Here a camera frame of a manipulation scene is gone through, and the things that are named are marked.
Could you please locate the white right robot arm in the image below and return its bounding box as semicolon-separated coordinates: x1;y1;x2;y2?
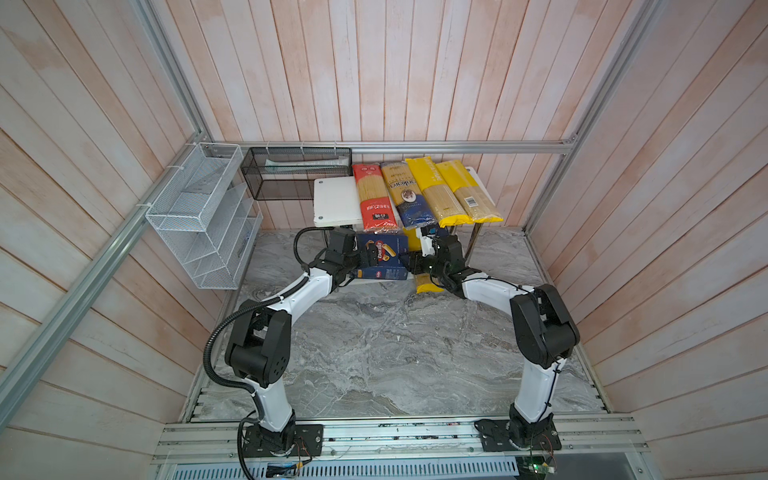
400;235;580;452

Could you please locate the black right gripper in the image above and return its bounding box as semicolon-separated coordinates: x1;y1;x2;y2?
397;249;448;280

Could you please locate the yellow clear spaghetti bag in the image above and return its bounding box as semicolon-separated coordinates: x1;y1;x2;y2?
406;157;472;228

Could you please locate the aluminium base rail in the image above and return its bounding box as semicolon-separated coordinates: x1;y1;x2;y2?
149;413;661;479

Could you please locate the dark blue pasta box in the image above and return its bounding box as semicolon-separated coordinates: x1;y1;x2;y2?
355;233;409;280

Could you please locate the black mesh wall basket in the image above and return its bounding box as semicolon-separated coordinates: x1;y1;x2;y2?
241;146;352;201

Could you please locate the red spaghetti bag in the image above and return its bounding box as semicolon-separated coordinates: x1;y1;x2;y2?
353;164;398;233

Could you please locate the blue yellow spaghetti bag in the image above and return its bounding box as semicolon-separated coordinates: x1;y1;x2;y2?
381;162;436;229

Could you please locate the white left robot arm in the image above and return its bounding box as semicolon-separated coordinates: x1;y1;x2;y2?
202;227;376;476

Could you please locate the aluminium frame rail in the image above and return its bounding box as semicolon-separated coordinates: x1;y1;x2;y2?
203;139;576;156

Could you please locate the yellow Pastati spaghetti bag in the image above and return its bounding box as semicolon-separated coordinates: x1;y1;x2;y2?
405;229;444;294

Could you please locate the white wire mesh rack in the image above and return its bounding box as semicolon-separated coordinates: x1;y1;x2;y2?
146;143;263;290

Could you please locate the white two-tier metal shelf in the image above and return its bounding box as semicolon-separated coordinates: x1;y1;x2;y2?
311;167;497;286

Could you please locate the yellow barcode spaghetti bag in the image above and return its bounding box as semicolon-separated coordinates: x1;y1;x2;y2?
436;160;503;223

